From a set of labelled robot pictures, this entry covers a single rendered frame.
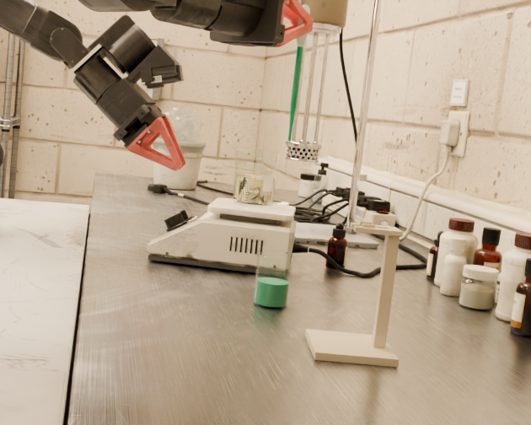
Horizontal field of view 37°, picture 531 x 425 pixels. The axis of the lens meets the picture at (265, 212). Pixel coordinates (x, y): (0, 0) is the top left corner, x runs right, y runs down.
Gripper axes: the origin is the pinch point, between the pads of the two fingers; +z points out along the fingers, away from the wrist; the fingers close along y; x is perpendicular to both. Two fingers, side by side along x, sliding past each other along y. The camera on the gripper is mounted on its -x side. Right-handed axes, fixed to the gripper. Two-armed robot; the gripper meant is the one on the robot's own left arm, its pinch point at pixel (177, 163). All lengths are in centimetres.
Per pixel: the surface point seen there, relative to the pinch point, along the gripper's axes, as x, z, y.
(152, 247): 8.7, 6.8, -12.2
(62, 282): 14.8, 2.8, -29.5
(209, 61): -3, -38, 227
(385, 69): -40, 13, 82
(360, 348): -8, 28, -45
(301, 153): -13.5, 12.5, 28.2
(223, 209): -2.2, 9.8, -11.9
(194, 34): -7, -51, 226
